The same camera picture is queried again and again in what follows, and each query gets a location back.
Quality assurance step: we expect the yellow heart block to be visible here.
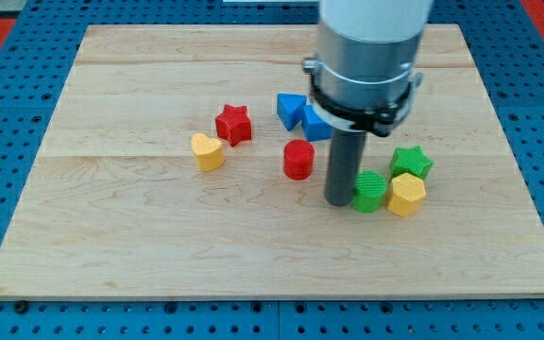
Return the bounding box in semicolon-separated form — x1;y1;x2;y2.
191;133;225;172

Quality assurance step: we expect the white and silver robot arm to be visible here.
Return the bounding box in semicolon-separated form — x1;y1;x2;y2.
303;0;433;137

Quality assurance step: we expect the red star block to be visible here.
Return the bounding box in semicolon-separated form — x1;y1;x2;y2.
214;104;252;147

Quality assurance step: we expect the green star block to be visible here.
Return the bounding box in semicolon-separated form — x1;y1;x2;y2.
389;145;434;179

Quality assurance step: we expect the red cylinder block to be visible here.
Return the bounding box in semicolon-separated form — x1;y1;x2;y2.
283;140;315;180

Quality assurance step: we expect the blue cube block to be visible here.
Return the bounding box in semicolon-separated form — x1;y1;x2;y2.
301;105;332;142

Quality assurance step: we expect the blue triangle block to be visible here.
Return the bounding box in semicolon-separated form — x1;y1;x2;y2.
277;93;307;131

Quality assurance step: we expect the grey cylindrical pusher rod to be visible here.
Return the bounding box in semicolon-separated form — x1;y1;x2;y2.
324;128;366;207

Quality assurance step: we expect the light wooden board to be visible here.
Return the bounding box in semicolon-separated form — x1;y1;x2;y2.
0;25;544;301

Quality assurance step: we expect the green cylinder block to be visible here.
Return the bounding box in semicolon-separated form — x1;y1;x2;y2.
351;171;387;213

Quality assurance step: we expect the yellow hexagon block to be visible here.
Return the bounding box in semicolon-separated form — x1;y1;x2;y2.
386;173;427;217

